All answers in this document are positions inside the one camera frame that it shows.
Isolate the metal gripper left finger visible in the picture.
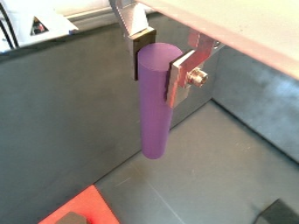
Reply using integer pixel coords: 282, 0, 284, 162
109, 0, 157, 81

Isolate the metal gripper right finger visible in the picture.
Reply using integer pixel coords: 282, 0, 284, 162
166, 29, 215, 108

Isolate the purple round cylinder peg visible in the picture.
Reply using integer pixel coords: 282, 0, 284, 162
138, 43, 183, 159

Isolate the red peg board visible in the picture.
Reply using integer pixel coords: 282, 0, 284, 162
39, 185, 121, 224

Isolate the black curved holder bracket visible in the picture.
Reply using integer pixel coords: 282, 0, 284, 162
254, 199, 299, 224

